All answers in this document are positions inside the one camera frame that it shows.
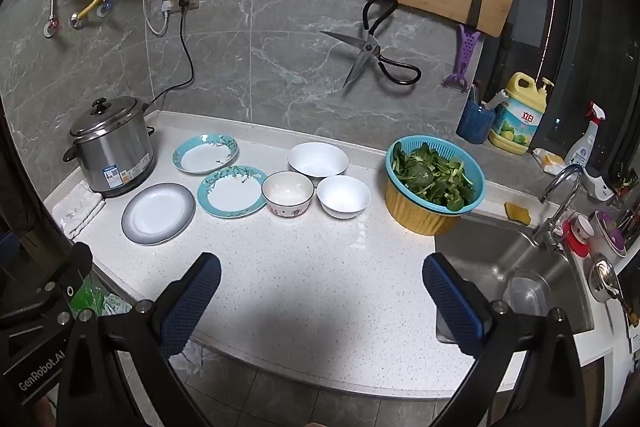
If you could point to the purple peeler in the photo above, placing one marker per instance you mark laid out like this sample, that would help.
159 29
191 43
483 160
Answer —
467 52

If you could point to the red silicone mat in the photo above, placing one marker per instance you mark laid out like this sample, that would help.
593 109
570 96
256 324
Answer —
575 244

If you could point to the white and yellow packet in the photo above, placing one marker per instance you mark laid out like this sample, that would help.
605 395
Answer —
547 157

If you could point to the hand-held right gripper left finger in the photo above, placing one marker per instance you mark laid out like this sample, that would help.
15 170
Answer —
192 302

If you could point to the dark rimmed patterned bowl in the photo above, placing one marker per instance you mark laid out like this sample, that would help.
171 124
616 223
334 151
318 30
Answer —
287 193

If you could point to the yellow sponge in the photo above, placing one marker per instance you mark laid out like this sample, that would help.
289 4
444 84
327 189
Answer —
517 213

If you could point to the white spray bottle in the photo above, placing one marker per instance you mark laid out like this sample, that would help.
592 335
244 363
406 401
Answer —
586 142

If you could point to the large white bowl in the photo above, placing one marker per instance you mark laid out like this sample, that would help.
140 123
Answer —
318 159

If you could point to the purple bowl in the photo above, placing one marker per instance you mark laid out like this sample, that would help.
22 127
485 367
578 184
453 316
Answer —
612 232

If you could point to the blue utensil holder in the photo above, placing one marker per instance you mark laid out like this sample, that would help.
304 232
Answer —
475 119

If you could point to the yellow plastic basin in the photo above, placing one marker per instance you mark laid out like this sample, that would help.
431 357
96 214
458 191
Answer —
415 217

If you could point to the small patterned cup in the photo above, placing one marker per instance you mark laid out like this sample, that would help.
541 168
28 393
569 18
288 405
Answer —
581 227

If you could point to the clear plastic container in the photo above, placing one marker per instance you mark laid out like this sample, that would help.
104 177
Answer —
525 297

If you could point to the grey rimmed white plate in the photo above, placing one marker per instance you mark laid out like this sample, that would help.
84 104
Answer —
157 214

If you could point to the chrome faucet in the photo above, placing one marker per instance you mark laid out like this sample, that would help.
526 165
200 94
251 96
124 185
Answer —
555 192

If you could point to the white dish cloth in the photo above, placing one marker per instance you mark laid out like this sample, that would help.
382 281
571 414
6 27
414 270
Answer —
75 209

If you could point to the teal plastic colander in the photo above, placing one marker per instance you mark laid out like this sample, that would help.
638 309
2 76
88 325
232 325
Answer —
395 187

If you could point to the green leafy vegetables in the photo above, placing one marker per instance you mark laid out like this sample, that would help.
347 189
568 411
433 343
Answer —
435 179

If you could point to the green plastic bag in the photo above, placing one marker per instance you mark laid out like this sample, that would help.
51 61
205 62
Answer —
95 297

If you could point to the crumpled plastic bag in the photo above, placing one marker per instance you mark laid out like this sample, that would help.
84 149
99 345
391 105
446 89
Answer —
197 357

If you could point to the small white bowl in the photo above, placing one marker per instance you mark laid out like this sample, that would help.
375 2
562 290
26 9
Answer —
343 197

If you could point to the stainless steel sink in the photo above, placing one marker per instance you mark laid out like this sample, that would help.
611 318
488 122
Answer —
480 257

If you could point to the teal floral rimmed plate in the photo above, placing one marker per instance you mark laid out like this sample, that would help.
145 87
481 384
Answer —
205 153
231 191

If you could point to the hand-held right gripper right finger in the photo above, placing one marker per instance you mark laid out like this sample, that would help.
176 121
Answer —
452 302

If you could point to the yellow detergent bottle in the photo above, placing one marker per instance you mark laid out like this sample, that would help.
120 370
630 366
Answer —
517 122

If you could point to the black wall hook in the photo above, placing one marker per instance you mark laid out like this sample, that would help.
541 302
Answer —
476 12

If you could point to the white plastic object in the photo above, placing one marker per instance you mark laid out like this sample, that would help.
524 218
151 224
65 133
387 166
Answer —
597 182

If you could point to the stainless steel rice cooker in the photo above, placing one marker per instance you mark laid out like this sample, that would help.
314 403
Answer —
112 152

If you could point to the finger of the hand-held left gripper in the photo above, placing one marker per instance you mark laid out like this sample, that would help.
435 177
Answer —
75 267

